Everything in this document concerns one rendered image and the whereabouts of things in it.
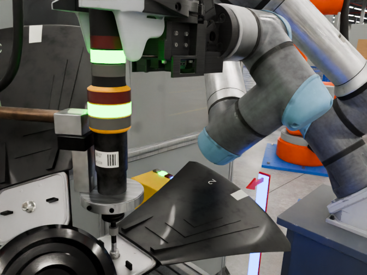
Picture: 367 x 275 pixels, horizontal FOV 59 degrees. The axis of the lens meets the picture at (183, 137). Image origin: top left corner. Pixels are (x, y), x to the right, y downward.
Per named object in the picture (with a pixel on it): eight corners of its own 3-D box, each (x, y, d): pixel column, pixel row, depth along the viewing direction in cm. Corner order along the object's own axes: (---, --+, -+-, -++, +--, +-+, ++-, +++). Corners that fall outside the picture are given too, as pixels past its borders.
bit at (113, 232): (108, 254, 39) (106, 215, 37) (116, 251, 40) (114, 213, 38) (112, 258, 38) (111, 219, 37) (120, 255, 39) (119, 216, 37)
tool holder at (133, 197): (49, 209, 34) (41, 118, 31) (80, 181, 41) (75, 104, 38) (133, 218, 33) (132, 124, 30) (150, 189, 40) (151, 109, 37)
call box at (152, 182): (130, 211, 91) (129, 177, 88) (157, 200, 98) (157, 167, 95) (170, 235, 81) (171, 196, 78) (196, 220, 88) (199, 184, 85)
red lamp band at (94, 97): (80, 103, 32) (79, 90, 31) (98, 96, 36) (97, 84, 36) (123, 106, 31) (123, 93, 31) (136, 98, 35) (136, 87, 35)
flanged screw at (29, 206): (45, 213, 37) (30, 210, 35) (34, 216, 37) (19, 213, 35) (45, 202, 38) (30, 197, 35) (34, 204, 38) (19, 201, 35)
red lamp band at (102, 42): (84, 48, 31) (83, 34, 30) (98, 47, 34) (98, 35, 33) (118, 49, 30) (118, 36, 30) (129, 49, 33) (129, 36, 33)
